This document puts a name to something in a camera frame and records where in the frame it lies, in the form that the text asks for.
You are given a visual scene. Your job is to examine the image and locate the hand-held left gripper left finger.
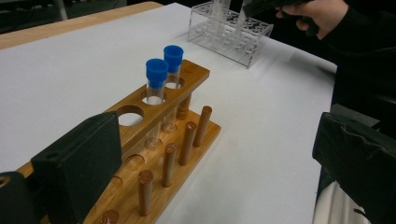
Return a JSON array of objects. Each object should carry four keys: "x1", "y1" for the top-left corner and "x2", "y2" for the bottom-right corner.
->
[{"x1": 31, "y1": 111, "x2": 123, "y2": 224}]

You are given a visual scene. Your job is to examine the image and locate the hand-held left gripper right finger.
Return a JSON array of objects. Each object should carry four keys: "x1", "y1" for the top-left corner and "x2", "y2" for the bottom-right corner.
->
[{"x1": 312, "y1": 111, "x2": 396, "y2": 224}]

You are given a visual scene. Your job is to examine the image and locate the clear acrylic test tube rack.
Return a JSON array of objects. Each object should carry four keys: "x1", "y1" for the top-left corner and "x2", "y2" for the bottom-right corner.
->
[{"x1": 187, "y1": 1, "x2": 275, "y2": 69}]

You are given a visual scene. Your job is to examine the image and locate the wooden test tube rack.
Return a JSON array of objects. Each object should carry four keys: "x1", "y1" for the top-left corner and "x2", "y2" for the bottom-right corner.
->
[{"x1": 17, "y1": 59, "x2": 222, "y2": 224}]

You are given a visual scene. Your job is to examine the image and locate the blue capped clear test tube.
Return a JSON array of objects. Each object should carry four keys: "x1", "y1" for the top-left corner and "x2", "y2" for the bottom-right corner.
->
[
  {"x1": 162, "y1": 45, "x2": 185, "y2": 133},
  {"x1": 144, "y1": 58, "x2": 170, "y2": 149}
]

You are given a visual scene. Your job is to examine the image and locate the grey cloth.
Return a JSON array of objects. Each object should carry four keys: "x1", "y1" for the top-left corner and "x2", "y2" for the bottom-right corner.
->
[{"x1": 329, "y1": 103, "x2": 382, "y2": 130}]

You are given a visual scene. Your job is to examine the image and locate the white striped clothing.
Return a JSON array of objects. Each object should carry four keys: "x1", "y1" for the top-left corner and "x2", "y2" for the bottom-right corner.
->
[{"x1": 312, "y1": 181, "x2": 376, "y2": 224}]

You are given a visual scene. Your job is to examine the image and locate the grey metal stand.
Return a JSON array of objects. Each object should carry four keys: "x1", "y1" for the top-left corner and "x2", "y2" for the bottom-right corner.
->
[{"x1": 54, "y1": 0, "x2": 69, "y2": 21}]

